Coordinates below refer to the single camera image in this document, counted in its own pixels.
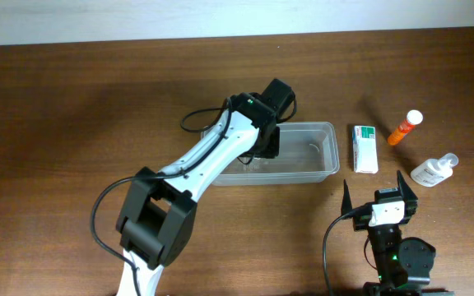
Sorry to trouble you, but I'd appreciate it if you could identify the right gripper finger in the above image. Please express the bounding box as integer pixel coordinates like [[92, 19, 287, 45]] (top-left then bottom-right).
[[341, 179, 353, 215], [397, 170, 417, 202]]

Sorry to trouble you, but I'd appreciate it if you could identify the white squeeze bottle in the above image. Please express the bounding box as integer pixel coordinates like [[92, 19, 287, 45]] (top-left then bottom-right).
[[410, 153, 458, 187]]

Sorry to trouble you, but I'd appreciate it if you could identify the orange tube white cap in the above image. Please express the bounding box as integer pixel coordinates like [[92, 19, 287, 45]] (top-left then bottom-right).
[[387, 109, 423, 146]]

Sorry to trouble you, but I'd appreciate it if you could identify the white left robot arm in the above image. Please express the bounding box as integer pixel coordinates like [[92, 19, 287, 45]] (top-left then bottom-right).
[[115, 79, 296, 295]]

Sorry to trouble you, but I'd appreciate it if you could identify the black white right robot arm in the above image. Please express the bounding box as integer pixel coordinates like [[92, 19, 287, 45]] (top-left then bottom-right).
[[341, 172, 454, 296]]

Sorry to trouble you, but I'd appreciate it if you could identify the clear plastic container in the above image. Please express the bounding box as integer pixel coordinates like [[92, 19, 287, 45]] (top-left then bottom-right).
[[213, 122, 340, 186]]

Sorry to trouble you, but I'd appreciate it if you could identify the white green medicine box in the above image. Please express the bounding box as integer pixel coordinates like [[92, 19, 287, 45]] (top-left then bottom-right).
[[352, 126, 379, 173]]

